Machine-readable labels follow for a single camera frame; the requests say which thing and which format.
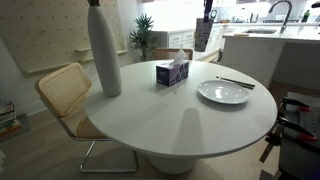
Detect white drawer cabinets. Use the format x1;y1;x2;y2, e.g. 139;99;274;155
151;22;225;62

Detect white tissue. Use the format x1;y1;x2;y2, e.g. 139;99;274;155
171;48;188;66

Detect steel kitchen sink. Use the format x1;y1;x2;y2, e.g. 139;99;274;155
243;28;278;35

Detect white kitchen island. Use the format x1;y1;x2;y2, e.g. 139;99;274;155
221;23;320;90

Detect green potted plant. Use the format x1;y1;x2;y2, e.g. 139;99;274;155
129;13;160;63

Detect purple patterned tissue box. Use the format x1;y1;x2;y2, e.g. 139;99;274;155
155;60;190;88

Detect black kitchen faucet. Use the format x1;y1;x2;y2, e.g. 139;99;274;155
268;0;294;34

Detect black chopstick pair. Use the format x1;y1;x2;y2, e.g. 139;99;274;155
219;75;256;88

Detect white round plate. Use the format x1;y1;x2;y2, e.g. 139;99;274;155
196;79;251;106

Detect green bottle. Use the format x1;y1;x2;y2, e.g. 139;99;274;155
301;9;311;24

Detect tall white ceramic vase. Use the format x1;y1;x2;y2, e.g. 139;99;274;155
87;4;123;98

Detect rattan chair with chrome legs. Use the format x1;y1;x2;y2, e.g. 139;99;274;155
34;62;140;174

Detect wooden pegboard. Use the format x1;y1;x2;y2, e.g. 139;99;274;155
0;0;127;76

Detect long wooden pegboard shelf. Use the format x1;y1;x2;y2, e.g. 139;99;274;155
25;61;73;75

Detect black robot cart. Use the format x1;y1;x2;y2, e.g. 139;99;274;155
259;91;320;180

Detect stack of books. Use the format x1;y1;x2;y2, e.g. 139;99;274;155
0;101;23;136

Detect metal spoon gold handle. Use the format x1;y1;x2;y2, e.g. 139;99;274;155
215;76;255;90

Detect orange handled clamp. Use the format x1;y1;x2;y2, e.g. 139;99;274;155
281;96;313;113
277;116;318;143

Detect white table pedestal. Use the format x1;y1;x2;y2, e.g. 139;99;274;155
146;154;200;175

